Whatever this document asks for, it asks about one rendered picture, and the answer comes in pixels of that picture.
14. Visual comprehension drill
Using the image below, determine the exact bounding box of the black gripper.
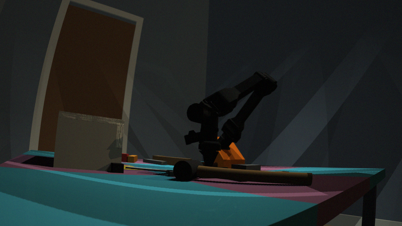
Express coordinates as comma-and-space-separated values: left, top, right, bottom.
198, 125, 221, 167

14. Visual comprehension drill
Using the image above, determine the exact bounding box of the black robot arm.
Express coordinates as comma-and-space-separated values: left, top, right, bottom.
184, 71, 277, 150

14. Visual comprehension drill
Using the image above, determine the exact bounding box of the orange long bar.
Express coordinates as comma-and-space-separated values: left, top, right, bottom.
128, 155, 138, 163

